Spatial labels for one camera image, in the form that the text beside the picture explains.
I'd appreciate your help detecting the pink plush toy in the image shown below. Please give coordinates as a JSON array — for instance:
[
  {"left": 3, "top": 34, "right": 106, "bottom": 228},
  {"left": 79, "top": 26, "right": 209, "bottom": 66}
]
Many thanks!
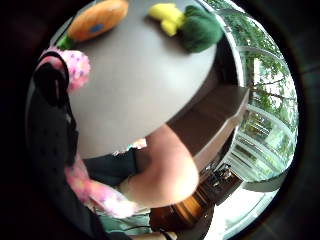
[{"left": 39, "top": 47, "right": 143, "bottom": 219}]

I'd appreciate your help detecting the orange plush carrot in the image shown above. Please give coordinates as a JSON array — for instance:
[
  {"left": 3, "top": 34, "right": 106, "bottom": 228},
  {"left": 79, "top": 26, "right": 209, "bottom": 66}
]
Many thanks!
[{"left": 54, "top": 0, "right": 130, "bottom": 51}]

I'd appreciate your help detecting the the person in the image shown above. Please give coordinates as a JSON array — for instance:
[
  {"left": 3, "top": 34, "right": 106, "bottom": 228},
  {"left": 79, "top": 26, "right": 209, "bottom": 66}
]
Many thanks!
[{"left": 82, "top": 138, "right": 158, "bottom": 238}]

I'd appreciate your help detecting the green yellow plush vegetable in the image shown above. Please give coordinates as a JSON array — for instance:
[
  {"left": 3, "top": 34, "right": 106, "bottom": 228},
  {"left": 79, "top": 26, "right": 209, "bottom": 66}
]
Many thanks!
[{"left": 147, "top": 2, "right": 225, "bottom": 54}]

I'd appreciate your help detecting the brown wooden bench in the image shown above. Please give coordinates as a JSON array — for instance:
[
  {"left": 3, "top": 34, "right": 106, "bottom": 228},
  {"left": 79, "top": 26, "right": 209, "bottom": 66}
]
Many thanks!
[{"left": 168, "top": 84, "right": 251, "bottom": 172}]

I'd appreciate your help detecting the brown wooden chair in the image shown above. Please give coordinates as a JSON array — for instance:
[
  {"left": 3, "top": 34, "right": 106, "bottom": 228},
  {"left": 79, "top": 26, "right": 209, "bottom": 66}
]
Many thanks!
[{"left": 149, "top": 186, "right": 216, "bottom": 234}]

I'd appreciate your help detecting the black cable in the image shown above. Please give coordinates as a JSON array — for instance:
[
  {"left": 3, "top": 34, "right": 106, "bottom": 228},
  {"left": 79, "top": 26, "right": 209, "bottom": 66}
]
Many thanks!
[{"left": 124, "top": 225, "right": 176, "bottom": 240}]

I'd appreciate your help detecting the glass railing with metal frame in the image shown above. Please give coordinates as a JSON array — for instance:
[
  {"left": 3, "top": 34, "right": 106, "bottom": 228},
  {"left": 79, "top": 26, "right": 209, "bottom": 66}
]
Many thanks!
[{"left": 199, "top": 0, "right": 300, "bottom": 194}]

